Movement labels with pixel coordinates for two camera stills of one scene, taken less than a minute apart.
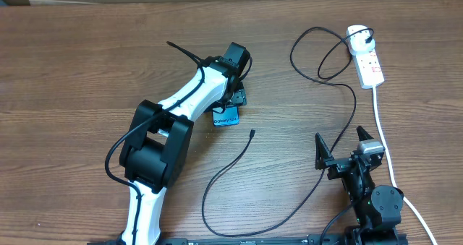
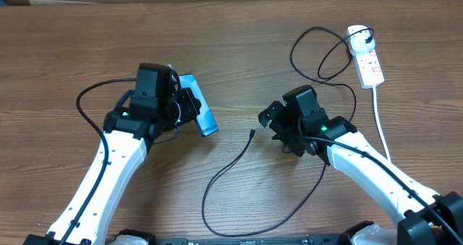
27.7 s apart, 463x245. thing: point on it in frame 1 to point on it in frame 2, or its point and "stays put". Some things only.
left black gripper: [239, 98] to [190, 105]
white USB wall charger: [360, 39] stays put
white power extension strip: [368, 70] stays put
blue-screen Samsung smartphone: [226, 115] to [205, 118]
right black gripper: [339, 165] to [278, 125]
